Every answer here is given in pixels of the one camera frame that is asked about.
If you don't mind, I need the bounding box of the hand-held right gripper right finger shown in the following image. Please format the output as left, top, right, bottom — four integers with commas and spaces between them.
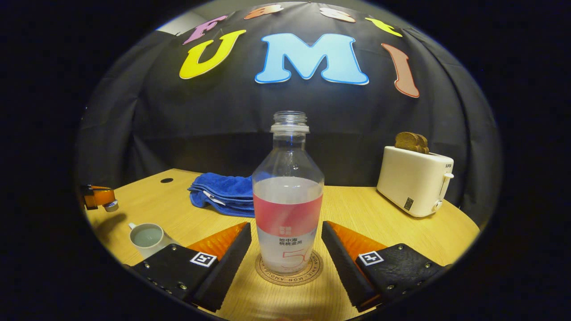
320, 220, 452, 313

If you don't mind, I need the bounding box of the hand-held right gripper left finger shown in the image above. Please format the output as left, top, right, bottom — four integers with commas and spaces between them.
131, 221, 252, 313

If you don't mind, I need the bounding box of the round cork coaster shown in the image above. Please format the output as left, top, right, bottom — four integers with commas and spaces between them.
255, 250, 323, 287

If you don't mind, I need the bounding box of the white teacup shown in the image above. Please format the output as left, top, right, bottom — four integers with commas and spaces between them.
128, 222, 180, 259

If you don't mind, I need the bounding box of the clear water bottle pink label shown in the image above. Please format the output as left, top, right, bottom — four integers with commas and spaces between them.
252, 111, 325, 276

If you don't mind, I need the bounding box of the blue folded towel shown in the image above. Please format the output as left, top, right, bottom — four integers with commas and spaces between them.
188, 173, 257, 218

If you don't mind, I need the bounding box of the cream white toaster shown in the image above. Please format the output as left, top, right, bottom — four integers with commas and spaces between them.
377, 146, 455, 218

